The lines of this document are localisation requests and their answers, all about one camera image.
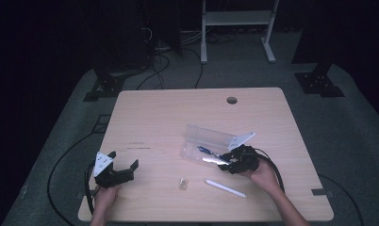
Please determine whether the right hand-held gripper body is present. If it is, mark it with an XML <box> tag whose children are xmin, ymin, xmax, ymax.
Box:
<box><xmin>226</xmin><ymin>131</ymin><xmax>261</xmax><ymax>175</ymax></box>

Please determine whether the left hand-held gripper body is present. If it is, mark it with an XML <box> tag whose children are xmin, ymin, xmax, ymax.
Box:
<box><xmin>92</xmin><ymin>152</ymin><xmax>136</xmax><ymax>189</ymax></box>

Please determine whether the blue pen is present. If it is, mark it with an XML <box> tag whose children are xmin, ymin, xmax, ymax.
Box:
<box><xmin>196</xmin><ymin>145</ymin><xmax>223</xmax><ymax>159</ymax></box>

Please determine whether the clear plastic box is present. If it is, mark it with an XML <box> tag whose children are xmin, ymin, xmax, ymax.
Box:
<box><xmin>179</xmin><ymin>123</ymin><xmax>242</xmax><ymax>167</ymax></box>

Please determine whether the person's left hand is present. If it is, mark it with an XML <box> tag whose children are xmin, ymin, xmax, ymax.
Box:
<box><xmin>92</xmin><ymin>183</ymin><xmax>122</xmax><ymax>218</ymax></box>

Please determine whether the person's right hand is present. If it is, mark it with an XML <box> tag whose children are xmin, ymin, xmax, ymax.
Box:
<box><xmin>239</xmin><ymin>157</ymin><xmax>282</xmax><ymax>196</ymax></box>

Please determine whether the white pen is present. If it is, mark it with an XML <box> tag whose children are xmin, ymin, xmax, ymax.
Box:
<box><xmin>204</xmin><ymin>178</ymin><xmax>248</xmax><ymax>200</ymax></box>

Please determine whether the black stand base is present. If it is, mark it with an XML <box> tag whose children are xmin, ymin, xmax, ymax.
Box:
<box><xmin>83</xmin><ymin>74</ymin><xmax>126</xmax><ymax>103</ymax></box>
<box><xmin>294</xmin><ymin>61</ymin><xmax>346</xmax><ymax>98</ymax></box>

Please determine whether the white metal stand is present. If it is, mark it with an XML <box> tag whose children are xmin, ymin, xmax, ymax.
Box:
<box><xmin>200</xmin><ymin>0</ymin><xmax>280</xmax><ymax>64</ymax></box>

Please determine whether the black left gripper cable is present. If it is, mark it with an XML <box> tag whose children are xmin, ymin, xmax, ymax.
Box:
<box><xmin>84</xmin><ymin>161</ymin><xmax>99</xmax><ymax>216</ymax></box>

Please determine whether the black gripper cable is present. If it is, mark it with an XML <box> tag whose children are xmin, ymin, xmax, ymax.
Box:
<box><xmin>84</xmin><ymin>161</ymin><xmax>99</xmax><ymax>216</ymax></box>
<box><xmin>254</xmin><ymin>147</ymin><xmax>287</xmax><ymax>193</ymax></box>

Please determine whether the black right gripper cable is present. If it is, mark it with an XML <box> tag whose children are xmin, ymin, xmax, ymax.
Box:
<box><xmin>254</xmin><ymin>147</ymin><xmax>287</xmax><ymax>193</ymax></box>

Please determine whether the black floor cable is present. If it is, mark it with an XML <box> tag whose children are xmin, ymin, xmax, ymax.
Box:
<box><xmin>317</xmin><ymin>173</ymin><xmax>365</xmax><ymax>226</ymax></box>
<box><xmin>177</xmin><ymin>45</ymin><xmax>205</xmax><ymax>89</ymax></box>
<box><xmin>46</xmin><ymin>130</ymin><xmax>101</xmax><ymax>226</ymax></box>

